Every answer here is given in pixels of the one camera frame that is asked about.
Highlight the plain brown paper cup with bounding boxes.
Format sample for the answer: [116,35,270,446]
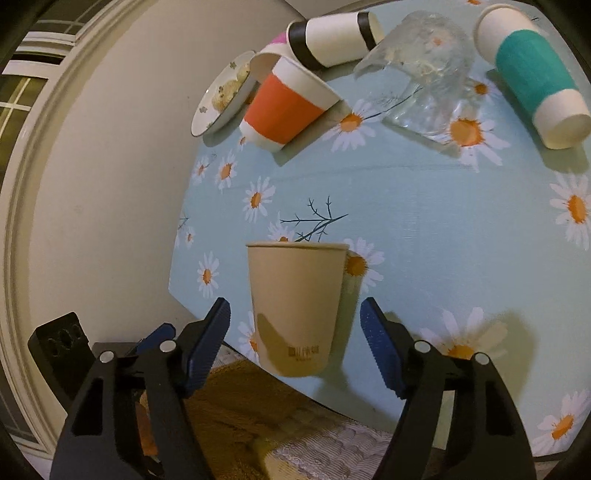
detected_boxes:
[246,241,349,378]

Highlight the orange banded paper cup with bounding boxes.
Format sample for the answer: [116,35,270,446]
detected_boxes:
[239,57,342,153]

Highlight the clear glass cup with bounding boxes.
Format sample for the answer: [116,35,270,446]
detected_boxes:
[353,11,475,141]

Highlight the teal banded paper cup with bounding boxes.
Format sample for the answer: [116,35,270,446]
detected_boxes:
[473,4,590,150]

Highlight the pink paper cup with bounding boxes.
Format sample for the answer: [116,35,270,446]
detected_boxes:
[259,31,294,59]

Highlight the black banded paper cup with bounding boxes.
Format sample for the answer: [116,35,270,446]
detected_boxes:
[287,11,385,71]

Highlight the person's left hand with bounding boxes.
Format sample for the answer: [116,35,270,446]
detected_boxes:
[135,392,158,456]

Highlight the blue daisy tablecloth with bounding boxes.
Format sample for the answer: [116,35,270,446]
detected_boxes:
[168,60,590,456]

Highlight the cookies on plate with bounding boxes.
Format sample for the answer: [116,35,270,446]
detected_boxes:
[211,62,250,112]

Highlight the white framed window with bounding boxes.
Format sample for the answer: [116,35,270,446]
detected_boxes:
[1,1,117,457]

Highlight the white floral plate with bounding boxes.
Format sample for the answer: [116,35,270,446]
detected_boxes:
[190,50,257,137]

